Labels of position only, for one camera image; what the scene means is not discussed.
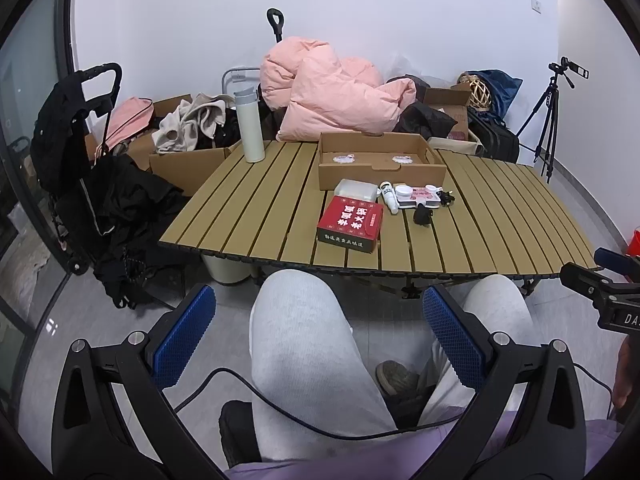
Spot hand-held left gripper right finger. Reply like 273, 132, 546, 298
422, 285, 588, 480

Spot cardboard box with clothes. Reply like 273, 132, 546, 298
149, 140, 246, 196

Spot wicker basket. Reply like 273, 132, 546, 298
457, 72, 488, 111

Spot black jacket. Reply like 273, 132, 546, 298
395, 101, 458, 141

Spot white spray bottle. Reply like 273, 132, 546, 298
378, 181, 401, 214

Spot person's leg grey pants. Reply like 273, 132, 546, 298
417, 275, 536, 426
248, 269, 396, 463

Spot person's right forearm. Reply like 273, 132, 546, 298
612, 335, 638, 411

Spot open brown cardboard box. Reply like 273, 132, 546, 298
422, 85, 473, 141

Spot black tripod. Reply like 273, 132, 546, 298
516, 77, 561, 183

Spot black clothes pile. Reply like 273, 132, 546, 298
90, 155, 188, 308

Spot red cardboard box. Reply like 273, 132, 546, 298
316, 195, 385, 254

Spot shallow cardboard tray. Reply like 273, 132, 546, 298
317, 131, 447, 192

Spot black cable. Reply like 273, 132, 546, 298
172, 367, 613, 436

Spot black trolley handle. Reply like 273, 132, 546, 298
266, 8, 286, 46

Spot black backpack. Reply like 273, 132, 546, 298
467, 107, 521, 163

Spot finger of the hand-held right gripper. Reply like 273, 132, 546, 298
559, 262, 619, 301
594, 247, 640, 268

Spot translucent white plastic container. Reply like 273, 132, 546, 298
334, 179, 379, 204

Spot black stroller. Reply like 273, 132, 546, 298
31, 62, 123, 273

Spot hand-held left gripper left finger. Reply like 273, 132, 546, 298
51, 282, 228, 480

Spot beige canvas bag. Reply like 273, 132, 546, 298
430, 136, 486, 157

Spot blue bag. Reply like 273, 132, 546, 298
467, 69, 523, 121

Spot pink duvet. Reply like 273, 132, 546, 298
260, 37, 417, 142

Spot person's left leg grey pants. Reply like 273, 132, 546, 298
248, 269, 396, 463

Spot grey shoe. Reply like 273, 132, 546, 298
375, 360, 421, 398

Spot white thermos bottle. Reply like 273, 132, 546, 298
235, 87, 267, 163

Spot pink printed flat box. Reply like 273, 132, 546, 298
395, 186, 442, 210

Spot white bin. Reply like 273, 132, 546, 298
201, 255, 256, 286

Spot white metal chair frame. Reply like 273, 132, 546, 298
221, 66, 262, 98

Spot person's right leg grey pants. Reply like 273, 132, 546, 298
417, 275, 536, 426

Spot pink backpack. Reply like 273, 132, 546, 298
102, 99, 156, 153

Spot purple shirt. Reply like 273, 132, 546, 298
225, 407, 621, 480

